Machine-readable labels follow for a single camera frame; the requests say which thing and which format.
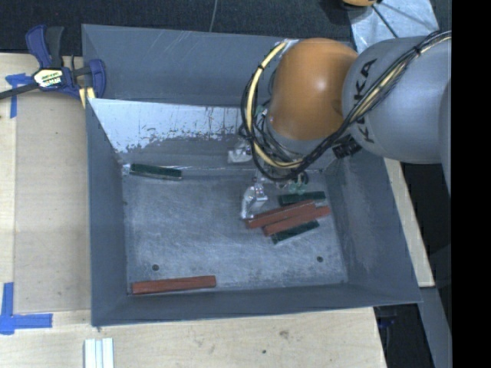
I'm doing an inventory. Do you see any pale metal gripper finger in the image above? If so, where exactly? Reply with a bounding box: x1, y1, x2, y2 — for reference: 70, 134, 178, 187
240, 183, 269, 221
228, 140, 253, 165

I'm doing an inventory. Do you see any red-brown flat block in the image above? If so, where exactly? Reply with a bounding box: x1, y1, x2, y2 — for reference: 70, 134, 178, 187
245, 199, 317, 230
130, 274, 218, 296
262, 205, 332, 238

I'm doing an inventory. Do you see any dark green flat block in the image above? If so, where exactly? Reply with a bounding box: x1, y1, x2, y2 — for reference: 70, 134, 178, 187
129, 162, 184, 182
277, 191, 327, 207
271, 219, 321, 245

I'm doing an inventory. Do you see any grey metal bin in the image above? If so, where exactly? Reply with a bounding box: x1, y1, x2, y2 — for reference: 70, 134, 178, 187
80, 23, 425, 327

